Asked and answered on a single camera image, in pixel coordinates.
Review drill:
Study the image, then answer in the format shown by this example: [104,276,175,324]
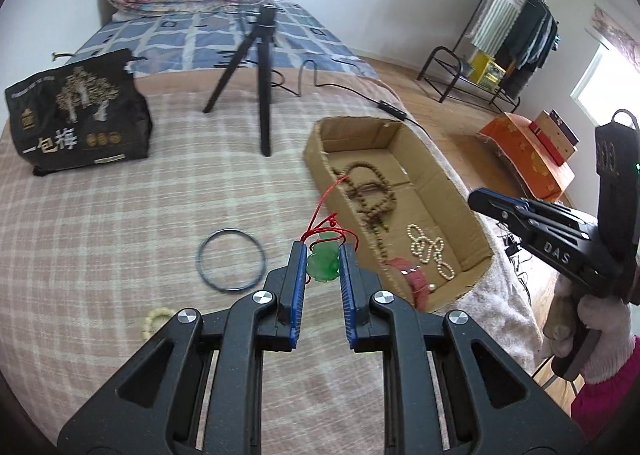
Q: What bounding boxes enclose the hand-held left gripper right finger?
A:
[339,242,586,455]

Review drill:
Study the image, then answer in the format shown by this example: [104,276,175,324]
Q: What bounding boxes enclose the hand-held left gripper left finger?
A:
[57,241,308,455]

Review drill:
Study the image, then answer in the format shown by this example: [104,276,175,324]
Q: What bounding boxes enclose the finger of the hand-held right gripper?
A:
[467,187,542,242]
[519,198,597,237]

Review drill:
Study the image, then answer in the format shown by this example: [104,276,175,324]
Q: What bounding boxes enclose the green jade pendant red cord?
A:
[300,175,358,283]

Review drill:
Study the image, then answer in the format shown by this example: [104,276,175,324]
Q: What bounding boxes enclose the white pearl necklace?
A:
[407,224,455,281]

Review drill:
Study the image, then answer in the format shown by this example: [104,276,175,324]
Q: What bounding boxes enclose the brown wooden bead necklace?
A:
[332,162,398,241]

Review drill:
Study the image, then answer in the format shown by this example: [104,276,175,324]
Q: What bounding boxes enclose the person's right forearm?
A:
[572,335,640,441]

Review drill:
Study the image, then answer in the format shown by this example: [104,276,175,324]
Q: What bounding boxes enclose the person's right hand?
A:
[545,280,638,383]

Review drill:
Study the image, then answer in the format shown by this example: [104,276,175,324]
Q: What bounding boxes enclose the orange cloth covered table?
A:
[477,112,576,200]

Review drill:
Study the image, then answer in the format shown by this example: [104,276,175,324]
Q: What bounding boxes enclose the tan cardboard box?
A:
[537,112,576,166]

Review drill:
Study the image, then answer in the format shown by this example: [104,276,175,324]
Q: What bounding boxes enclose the red box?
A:
[530,122,563,163]

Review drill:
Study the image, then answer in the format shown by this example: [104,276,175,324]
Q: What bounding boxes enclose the dark lidded box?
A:
[550,110,581,146]

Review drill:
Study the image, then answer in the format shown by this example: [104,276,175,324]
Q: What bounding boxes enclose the black bangle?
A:
[196,229,266,292]

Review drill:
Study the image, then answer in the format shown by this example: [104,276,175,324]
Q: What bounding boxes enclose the window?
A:
[570,45,640,126]

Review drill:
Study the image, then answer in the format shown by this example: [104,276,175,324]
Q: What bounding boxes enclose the yellow box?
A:
[470,51,503,86]

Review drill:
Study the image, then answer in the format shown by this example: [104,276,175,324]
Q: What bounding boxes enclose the black clothes rack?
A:
[417,0,561,113]

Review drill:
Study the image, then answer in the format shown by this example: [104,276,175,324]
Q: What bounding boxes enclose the dark hanging clothes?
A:
[500,0,561,70]

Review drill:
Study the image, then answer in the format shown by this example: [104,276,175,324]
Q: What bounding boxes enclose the black tripod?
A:
[202,2,283,157]

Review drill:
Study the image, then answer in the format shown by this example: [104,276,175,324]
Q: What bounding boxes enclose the pink plaid blanket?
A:
[0,70,546,455]

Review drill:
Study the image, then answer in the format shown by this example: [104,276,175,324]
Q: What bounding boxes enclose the striped hanging cloth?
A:
[470,0,533,56]

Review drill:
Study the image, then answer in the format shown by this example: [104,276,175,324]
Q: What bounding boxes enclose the blue patterned bedsheet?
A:
[70,0,378,80]

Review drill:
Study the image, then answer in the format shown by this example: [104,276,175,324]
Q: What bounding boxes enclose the black snack bag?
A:
[5,49,153,176]

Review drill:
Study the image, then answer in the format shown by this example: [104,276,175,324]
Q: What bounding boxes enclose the cream bead bracelet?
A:
[141,306,176,338]

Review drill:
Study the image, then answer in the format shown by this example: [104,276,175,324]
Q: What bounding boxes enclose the wall poster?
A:
[590,5,640,60]

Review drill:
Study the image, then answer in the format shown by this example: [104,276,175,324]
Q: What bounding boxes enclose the black ring light cable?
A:
[295,60,436,136]

